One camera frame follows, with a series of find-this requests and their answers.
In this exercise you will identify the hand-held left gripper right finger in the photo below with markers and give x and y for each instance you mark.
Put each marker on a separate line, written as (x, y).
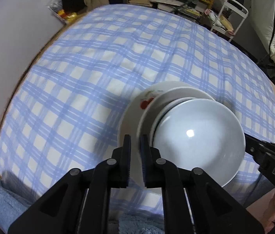
(144, 165)

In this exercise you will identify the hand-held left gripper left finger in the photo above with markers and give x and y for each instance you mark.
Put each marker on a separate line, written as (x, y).
(125, 168)

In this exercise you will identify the pile of magazines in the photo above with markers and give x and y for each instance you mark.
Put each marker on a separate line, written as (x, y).
(171, 4)

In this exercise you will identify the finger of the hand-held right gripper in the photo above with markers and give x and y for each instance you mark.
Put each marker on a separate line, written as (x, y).
(255, 148)

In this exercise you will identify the person's right hand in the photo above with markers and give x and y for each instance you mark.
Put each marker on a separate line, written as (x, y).
(269, 212)

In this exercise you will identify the clear plastic snack bag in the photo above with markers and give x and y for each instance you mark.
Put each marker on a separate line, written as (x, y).
(54, 4)

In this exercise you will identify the plain white bowl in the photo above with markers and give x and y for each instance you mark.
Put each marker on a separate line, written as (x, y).
(200, 146)

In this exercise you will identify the blue plaid tablecloth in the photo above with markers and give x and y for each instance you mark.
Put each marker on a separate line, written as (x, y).
(79, 90)

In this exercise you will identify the blue fluffy blanket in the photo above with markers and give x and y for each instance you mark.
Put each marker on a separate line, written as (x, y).
(3, 199)

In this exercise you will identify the white cherry print plate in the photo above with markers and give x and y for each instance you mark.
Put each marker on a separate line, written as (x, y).
(166, 96)
(133, 117)

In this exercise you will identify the red patterned bowl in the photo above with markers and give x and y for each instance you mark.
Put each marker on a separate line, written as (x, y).
(160, 111)

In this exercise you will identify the yellow snack packet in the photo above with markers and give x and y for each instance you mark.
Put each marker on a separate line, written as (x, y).
(68, 17)

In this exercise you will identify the white cart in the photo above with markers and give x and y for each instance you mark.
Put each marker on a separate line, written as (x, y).
(236, 3)

